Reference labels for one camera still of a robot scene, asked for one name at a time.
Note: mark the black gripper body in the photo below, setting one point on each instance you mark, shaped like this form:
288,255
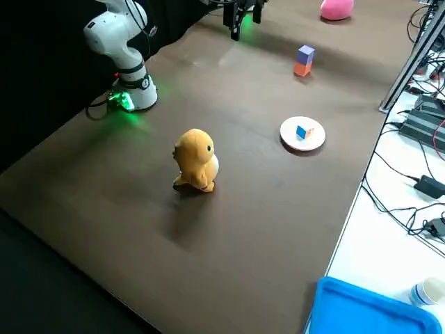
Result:
243,2

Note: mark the purple foam block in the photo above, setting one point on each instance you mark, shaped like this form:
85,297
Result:
306,55

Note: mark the orange foam block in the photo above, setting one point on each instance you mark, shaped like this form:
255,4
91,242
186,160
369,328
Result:
301,69

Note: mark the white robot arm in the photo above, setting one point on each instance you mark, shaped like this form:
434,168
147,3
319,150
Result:
114,38

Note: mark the pink plush toy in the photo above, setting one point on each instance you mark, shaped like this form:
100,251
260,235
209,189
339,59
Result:
335,8

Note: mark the round pale plate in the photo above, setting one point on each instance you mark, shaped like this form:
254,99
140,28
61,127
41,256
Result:
306,145

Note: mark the yellow plush toy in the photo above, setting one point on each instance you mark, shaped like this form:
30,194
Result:
196,160

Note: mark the black power supply box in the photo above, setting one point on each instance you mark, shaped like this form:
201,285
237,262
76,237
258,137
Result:
431,104
420,128

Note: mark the black power adapter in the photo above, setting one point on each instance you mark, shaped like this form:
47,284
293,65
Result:
431,186
436,226

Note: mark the blue plastic tray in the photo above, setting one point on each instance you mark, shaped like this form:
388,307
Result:
365,309

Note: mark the white blue paper cup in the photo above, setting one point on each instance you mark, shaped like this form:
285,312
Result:
429,292

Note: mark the aluminium frame post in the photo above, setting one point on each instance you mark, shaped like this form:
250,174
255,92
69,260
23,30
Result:
410,66

